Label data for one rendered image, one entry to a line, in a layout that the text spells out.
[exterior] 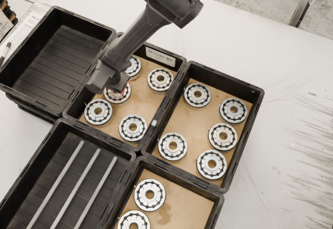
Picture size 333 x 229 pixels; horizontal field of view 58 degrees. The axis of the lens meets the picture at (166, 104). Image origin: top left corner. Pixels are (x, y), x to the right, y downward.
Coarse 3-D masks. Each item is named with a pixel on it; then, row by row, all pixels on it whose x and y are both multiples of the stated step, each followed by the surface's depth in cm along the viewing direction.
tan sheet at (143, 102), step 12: (144, 60) 122; (144, 72) 119; (132, 84) 117; (144, 84) 117; (96, 96) 114; (132, 96) 115; (144, 96) 115; (156, 96) 115; (120, 108) 113; (132, 108) 113; (144, 108) 113; (156, 108) 113; (84, 120) 110; (120, 120) 110; (108, 132) 108; (132, 144) 107
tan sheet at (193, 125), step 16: (192, 80) 118; (224, 96) 115; (176, 112) 112; (192, 112) 112; (208, 112) 112; (176, 128) 109; (192, 128) 109; (208, 128) 110; (240, 128) 110; (192, 144) 107; (208, 144) 107; (192, 160) 104
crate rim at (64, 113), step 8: (120, 32) 115; (112, 40) 114; (152, 48) 113; (160, 48) 112; (176, 56) 111; (96, 64) 109; (184, 64) 109; (176, 80) 106; (80, 88) 105; (168, 88) 105; (168, 96) 104; (72, 104) 102; (160, 104) 102; (64, 112) 101; (160, 112) 101; (72, 120) 99; (152, 120) 100; (88, 128) 98; (96, 128) 98; (104, 136) 97; (112, 136) 97; (144, 136) 97; (120, 144) 96; (128, 144) 96; (136, 152) 96
